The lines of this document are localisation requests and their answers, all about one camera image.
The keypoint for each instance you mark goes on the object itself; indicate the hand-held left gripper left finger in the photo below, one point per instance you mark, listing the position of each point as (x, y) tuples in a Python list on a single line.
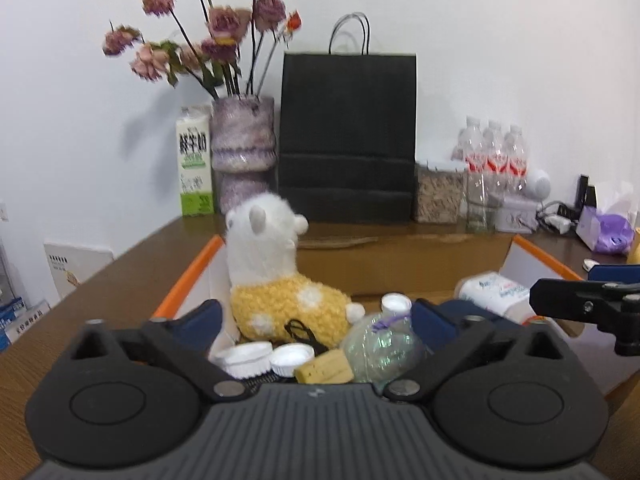
[(200, 325)]

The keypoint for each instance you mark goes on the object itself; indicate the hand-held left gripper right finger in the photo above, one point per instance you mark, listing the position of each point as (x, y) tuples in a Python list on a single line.
[(432, 325)]

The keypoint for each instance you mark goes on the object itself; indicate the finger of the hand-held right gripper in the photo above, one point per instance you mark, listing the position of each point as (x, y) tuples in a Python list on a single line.
[(615, 273), (565, 297)]

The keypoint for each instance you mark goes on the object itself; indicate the small white cap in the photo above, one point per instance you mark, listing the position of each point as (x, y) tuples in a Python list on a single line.
[(396, 302)]

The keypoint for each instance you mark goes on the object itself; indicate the large white lid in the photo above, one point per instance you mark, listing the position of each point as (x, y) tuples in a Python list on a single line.
[(242, 357)]

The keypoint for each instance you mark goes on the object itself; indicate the iridescent clear plastic bottle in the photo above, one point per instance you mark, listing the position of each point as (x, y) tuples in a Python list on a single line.
[(380, 355)]

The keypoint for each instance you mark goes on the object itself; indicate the red cardboard box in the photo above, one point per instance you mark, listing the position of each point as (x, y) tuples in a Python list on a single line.
[(400, 265)]

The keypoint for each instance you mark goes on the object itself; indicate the white bottle cap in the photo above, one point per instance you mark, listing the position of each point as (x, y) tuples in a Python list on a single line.
[(290, 357)]

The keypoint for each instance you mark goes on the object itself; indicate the yellow sponge block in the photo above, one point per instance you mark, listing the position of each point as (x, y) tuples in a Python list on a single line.
[(325, 367)]

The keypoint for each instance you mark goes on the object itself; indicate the wooden desktop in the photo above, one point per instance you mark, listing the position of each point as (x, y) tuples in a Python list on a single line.
[(125, 285)]

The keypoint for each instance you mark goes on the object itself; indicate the purple tissue pack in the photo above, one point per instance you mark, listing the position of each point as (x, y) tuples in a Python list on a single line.
[(605, 230)]

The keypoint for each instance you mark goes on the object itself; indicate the white power strip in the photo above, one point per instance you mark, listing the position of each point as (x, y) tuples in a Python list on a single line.
[(557, 222)]

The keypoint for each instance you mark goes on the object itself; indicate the white yellow alpaca plush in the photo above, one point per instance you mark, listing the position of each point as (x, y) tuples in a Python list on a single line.
[(280, 305)]

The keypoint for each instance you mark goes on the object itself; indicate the black phone stand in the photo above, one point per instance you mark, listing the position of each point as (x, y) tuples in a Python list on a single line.
[(582, 190)]

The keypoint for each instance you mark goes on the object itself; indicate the white round lamp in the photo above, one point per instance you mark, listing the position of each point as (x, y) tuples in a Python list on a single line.
[(537, 185)]

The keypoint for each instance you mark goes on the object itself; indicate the empty glass jar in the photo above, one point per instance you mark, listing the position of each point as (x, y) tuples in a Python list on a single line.
[(476, 210)]

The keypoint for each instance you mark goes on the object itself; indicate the clear jar of seeds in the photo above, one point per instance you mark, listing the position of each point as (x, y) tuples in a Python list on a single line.
[(440, 195)]

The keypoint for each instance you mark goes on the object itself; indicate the white board panel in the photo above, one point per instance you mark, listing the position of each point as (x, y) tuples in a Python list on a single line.
[(75, 265)]

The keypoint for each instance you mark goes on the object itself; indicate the clear water bottle red label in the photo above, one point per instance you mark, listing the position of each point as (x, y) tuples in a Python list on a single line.
[(470, 145), (494, 152), (516, 160)]

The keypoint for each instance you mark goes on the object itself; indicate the white green milk carton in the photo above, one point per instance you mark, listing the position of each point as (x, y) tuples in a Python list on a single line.
[(195, 160)]

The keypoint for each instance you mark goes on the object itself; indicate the white blue packet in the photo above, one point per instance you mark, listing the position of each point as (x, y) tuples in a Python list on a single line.
[(30, 327)]

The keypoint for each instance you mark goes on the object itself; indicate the purple marbled vase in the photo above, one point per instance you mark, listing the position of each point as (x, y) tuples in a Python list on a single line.
[(240, 145)]

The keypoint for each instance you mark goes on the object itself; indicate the blue carton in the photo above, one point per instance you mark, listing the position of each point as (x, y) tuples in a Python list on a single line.
[(11, 310)]

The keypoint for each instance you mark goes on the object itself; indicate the black paper bag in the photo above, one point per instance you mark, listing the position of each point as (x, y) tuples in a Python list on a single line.
[(345, 135)]

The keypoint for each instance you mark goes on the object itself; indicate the dried pink rose bouquet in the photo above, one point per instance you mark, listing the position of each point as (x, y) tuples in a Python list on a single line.
[(225, 22)]

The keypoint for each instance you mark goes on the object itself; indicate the white wall socket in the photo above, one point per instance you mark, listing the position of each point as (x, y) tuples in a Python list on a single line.
[(3, 211)]

